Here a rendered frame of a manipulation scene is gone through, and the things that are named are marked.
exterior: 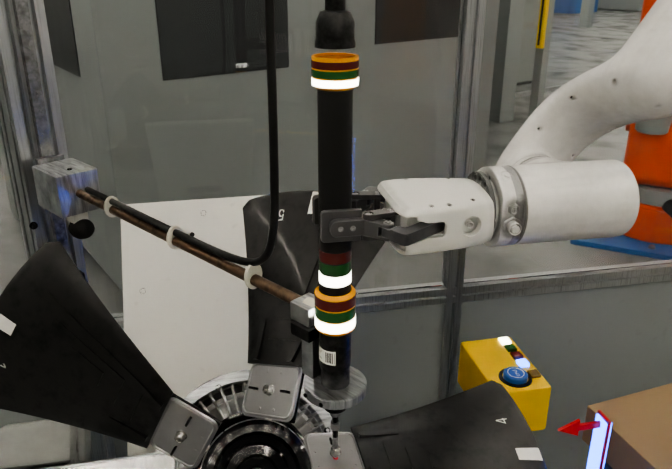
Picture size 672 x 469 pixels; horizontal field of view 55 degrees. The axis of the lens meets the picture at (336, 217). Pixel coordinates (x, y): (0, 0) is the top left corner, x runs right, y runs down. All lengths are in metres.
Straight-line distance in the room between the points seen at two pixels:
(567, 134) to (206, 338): 0.60
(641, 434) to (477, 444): 0.43
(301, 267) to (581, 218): 0.34
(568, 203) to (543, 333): 1.09
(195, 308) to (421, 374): 0.80
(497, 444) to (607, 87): 0.44
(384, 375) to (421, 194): 1.05
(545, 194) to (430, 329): 0.98
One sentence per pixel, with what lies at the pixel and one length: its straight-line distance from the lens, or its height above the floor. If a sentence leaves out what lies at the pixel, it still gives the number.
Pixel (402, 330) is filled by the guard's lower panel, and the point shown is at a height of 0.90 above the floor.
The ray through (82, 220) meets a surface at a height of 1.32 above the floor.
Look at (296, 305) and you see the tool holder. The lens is 0.72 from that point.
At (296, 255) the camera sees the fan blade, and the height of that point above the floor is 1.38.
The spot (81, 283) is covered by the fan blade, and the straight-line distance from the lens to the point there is 0.78.
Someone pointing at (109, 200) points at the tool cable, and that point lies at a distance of 1.04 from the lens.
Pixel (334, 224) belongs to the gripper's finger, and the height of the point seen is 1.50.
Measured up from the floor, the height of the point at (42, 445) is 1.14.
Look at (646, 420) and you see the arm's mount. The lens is 1.27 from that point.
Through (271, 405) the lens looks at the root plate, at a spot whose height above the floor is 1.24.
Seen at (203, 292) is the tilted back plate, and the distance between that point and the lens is 1.05.
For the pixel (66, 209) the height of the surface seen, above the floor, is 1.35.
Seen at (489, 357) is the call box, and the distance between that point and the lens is 1.21.
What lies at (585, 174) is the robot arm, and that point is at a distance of 0.71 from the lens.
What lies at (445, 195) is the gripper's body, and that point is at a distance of 0.65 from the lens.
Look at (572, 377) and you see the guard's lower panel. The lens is 1.89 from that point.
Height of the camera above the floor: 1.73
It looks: 22 degrees down
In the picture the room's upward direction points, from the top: straight up
